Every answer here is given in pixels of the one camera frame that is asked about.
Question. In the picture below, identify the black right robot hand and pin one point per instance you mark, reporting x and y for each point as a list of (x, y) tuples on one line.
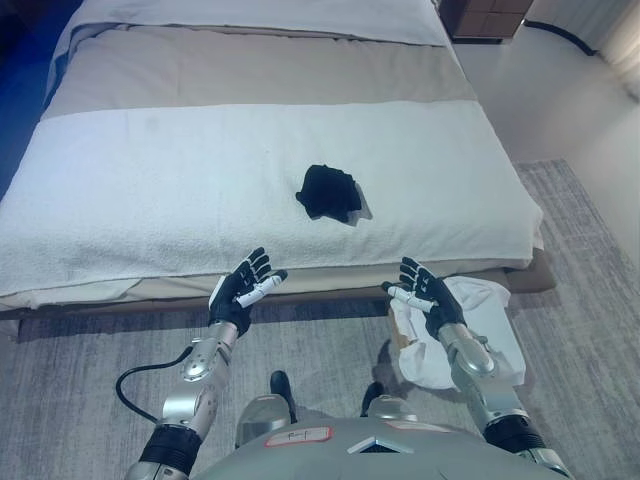
[(440, 305)]

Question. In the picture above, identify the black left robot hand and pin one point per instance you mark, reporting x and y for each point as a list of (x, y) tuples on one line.
[(235, 295)]

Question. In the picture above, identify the black clothes bundle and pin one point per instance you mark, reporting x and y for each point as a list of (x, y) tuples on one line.
[(327, 192)]

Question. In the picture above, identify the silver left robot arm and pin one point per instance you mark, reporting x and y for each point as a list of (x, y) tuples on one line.
[(200, 365)]

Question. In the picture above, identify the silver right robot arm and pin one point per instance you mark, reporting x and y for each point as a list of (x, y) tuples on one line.
[(480, 370)]

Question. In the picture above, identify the basket with white liner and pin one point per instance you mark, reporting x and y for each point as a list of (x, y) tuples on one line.
[(495, 300)]

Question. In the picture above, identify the silver right robot leg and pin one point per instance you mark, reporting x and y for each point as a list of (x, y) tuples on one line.
[(392, 407)]

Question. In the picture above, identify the silver robot leg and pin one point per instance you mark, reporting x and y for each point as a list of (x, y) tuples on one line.
[(392, 407), (265, 415)]

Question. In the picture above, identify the silver left robot leg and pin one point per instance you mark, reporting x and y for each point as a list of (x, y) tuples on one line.
[(265, 415)]

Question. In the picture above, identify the grey robot torso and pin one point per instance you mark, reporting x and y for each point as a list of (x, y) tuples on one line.
[(350, 455)]

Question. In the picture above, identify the grey carpet rug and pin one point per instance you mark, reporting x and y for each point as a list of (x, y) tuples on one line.
[(75, 400)]

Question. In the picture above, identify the white duvet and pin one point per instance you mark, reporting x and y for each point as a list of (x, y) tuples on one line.
[(250, 12)]

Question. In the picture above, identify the brown wooden nightstand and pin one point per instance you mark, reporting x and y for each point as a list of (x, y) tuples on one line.
[(480, 17)]

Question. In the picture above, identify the light curtain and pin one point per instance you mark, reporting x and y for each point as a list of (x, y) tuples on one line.
[(625, 40)]

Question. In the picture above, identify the brown bed frame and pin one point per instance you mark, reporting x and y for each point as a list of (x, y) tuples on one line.
[(535, 280)]

